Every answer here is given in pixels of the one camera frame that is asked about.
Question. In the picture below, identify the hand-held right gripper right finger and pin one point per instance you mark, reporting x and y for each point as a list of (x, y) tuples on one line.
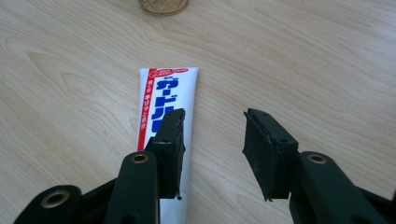
[(280, 168)]

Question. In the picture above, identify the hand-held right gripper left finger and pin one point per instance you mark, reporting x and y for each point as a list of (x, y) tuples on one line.
[(140, 186)]

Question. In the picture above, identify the white toothpaste tube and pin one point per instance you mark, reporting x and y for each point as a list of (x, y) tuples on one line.
[(169, 93)]

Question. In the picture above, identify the clear amber plastic cup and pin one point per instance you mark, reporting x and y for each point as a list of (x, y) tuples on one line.
[(163, 6)]

